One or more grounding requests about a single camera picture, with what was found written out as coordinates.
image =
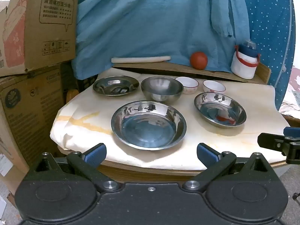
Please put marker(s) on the pink printed cardboard box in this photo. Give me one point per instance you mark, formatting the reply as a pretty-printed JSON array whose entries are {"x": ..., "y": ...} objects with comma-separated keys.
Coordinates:
[{"x": 35, "y": 28}]

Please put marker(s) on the blue crinkled cloth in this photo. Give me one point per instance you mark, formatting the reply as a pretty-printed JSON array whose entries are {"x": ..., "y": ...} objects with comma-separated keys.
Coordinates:
[{"x": 140, "y": 28}]

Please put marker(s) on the dark perforated object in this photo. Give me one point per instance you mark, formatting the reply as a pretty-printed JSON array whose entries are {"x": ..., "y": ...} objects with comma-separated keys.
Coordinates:
[{"x": 86, "y": 83}]

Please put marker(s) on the red tomato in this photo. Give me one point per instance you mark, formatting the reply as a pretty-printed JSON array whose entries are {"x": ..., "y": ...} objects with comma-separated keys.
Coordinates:
[{"x": 198, "y": 60}]

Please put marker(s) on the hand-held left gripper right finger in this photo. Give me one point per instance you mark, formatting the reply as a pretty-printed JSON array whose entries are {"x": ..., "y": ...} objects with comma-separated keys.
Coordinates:
[{"x": 206, "y": 153}]

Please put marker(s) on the white stick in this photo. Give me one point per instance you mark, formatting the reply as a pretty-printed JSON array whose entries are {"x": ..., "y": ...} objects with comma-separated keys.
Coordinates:
[{"x": 140, "y": 59}]

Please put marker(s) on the orange object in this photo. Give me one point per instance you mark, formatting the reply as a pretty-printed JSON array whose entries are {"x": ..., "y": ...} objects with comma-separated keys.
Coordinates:
[{"x": 72, "y": 96}]

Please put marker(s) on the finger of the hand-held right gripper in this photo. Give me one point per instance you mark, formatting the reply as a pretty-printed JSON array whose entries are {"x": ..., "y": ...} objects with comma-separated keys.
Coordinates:
[
  {"x": 271, "y": 141},
  {"x": 293, "y": 130}
]

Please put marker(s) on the patterned blanket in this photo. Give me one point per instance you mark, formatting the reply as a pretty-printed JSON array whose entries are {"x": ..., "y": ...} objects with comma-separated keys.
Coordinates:
[{"x": 293, "y": 86}]

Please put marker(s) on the large steel plate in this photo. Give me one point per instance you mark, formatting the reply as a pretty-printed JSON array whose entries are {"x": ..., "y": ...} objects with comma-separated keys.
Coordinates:
[{"x": 147, "y": 126}]

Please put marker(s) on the wooden table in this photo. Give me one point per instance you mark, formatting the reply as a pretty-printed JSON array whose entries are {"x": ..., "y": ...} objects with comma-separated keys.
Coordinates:
[{"x": 140, "y": 171}]

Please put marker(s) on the brown cardboard box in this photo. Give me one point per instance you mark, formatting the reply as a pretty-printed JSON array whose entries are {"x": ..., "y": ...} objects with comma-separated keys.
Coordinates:
[{"x": 28, "y": 112}]

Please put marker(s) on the blue white-dotted cloth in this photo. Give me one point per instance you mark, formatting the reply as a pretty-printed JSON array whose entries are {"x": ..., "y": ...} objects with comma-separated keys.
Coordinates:
[{"x": 269, "y": 28}]

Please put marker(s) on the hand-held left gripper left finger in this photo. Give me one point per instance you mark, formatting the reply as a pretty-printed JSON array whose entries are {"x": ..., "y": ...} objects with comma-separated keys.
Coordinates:
[{"x": 96, "y": 153}]

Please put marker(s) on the steel bowl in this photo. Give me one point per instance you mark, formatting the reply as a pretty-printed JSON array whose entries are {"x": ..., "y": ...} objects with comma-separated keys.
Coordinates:
[{"x": 161, "y": 86}]

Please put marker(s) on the wooden tray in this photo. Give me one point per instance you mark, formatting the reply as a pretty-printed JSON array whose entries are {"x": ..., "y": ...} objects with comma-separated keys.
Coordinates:
[{"x": 164, "y": 69}]

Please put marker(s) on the white red-rimmed ceramic bowl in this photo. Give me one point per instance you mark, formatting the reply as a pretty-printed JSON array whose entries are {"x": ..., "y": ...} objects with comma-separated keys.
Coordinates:
[
  {"x": 187, "y": 83},
  {"x": 213, "y": 85}
]

